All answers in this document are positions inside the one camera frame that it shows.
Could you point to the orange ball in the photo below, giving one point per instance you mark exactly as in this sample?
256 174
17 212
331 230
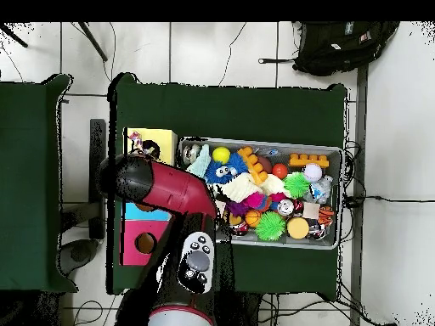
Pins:
280 171

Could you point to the cream knitted cloth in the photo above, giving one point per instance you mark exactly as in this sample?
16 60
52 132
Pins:
238 190

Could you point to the black upright panel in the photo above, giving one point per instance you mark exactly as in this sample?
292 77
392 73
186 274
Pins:
93 136

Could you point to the mint green knitted cloth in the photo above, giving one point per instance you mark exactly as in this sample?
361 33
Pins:
202 164

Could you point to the dark green tablecloth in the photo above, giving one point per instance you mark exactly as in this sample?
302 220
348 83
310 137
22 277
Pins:
231 112
27 169

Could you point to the wooden box with three holes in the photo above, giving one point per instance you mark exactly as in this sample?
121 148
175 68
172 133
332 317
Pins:
163 142

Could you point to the green spiky ball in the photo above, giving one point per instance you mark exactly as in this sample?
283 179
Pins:
270 226

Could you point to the long orange toy block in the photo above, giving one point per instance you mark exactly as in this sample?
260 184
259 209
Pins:
255 164

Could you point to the black tripod leg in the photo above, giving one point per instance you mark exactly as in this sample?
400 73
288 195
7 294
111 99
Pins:
15 36
93 42

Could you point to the white baseball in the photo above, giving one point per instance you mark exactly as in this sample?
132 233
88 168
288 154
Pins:
312 172

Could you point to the green spiky toy with eyes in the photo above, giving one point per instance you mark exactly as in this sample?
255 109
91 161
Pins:
296 185

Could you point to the blue spiky toy with eyes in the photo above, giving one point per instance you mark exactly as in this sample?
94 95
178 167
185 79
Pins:
217 171

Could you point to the polka dot cloth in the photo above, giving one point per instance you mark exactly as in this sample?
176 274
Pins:
136 141

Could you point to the black backpack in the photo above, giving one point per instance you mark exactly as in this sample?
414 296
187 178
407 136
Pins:
340 47

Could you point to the yellow ball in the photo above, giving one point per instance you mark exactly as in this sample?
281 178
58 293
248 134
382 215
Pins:
221 155

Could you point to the grey stand base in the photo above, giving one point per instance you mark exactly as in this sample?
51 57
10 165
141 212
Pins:
80 254

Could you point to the shallow clear mesh bin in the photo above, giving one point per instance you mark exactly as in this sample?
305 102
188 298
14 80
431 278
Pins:
283 159

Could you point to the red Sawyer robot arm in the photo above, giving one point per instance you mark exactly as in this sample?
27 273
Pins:
176 190

